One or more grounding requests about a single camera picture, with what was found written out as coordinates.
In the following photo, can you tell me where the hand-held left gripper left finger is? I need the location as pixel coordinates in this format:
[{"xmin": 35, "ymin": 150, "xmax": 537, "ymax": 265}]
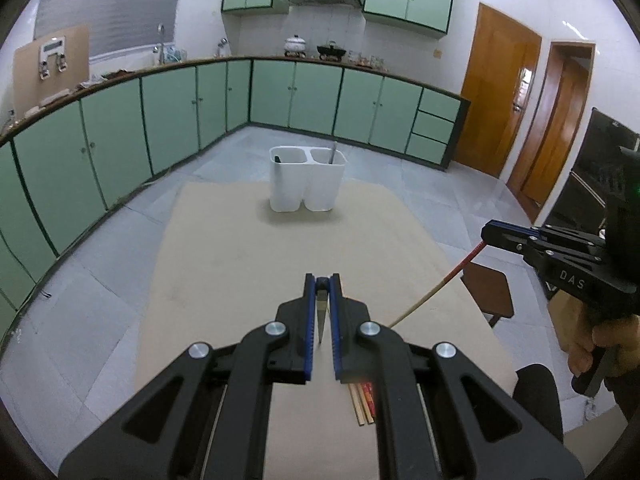
[{"xmin": 59, "ymin": 273, "xmax": 321, "ymax": 480}]

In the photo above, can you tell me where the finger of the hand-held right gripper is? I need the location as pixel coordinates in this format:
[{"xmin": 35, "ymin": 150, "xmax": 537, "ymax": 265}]
[
  {"xmin": 520, "ymin": 242, "xmax": 640, "ymax": 297},
  {"xmin": 481, "ymin": 220, "xmax": 608, "ymax": 261}
]

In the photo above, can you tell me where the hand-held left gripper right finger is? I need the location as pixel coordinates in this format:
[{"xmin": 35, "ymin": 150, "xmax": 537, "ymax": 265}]
[{"xmin": 327, "ymin": 273, "xmax": 586, "ymax": 480}]

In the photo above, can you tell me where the metal knife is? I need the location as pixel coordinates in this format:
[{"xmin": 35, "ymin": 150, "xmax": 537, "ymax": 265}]
[{"xmin": 316, "ymin": 280, "xmax": 331, "ymax": 345}]

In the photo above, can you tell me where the red-tipped wooden chopstick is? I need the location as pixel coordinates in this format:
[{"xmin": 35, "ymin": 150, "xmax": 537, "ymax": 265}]
[{"xmin": 389, "ymin": 241, "xmax": 486, "ymax": 330}]

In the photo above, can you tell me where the white utensil holder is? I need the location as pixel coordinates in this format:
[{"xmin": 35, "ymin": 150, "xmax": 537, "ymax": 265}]
[{"xmin": 269, "ymin": 145, "xmax": 349, "ymax": 212}]

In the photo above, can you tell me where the person's right hand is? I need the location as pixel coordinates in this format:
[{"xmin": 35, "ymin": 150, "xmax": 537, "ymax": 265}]
[{"xmin": 567, "ymin": 316, "xmax": 640, "ymax": 377}]

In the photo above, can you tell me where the brown wooden stool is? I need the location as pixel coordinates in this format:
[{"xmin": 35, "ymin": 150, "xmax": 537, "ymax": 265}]
[{"xmin": 460, "ymin": 262, "xmax": 515, "ymax": 328}]

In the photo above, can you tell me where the black glass cabinet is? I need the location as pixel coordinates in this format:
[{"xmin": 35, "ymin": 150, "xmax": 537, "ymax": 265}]
[{"xmin": 542, "ymin": 107, "xmax": 640, "ymax": 241}]

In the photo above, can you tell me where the beige tablecloth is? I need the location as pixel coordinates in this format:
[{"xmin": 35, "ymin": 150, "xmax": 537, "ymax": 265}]
[{"xmin": 134, "ymin": 180, "xmax": 518, "ymax": 480}]

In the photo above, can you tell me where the framed orange wooden door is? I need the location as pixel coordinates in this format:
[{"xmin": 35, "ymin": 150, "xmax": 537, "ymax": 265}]
[{"xmin": 506, "ymin": 40, "xmax": 597, "ymax": 211}]

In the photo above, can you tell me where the person's leg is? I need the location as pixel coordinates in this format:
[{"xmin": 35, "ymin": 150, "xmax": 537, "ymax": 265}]
[{"xmin": 512, "ymin": 364, "xmax": 565, "ymax": 446}]

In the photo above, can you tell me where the row of glass jars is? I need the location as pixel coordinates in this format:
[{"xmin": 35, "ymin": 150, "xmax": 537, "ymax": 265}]
[{"xmin": 347, "ymin": 50, "xmax": 388, "ymax": 68}]

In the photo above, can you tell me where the black wok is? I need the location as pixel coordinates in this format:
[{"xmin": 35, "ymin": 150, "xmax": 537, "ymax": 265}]
[{"xmin": 316, "ymin": 41, "xmax": 347, "ymax": 61}]

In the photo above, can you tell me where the green base cabinet run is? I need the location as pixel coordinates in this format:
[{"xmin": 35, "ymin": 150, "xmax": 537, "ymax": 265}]
[{"xmin": 0, "ymin": 57, "xmax": 471, "ymax": 331}]

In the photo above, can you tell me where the cardboard board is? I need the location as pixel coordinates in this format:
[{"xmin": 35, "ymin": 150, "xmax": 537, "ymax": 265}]
[{"xmin": 12, "ymin": 25, "xmax": 92, "ymax": 116}]

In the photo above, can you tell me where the grey window blind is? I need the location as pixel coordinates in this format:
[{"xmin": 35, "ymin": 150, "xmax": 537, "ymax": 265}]
[{"xmin": 32, "ymin": 0, "xmax": 186, "ymax": 61}]

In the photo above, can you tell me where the white wall-mounted device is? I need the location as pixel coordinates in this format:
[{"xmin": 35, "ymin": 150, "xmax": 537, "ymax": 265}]
[{"xmin": 39, "ymin": 37, "xmax": 68, "ymax": 79}]

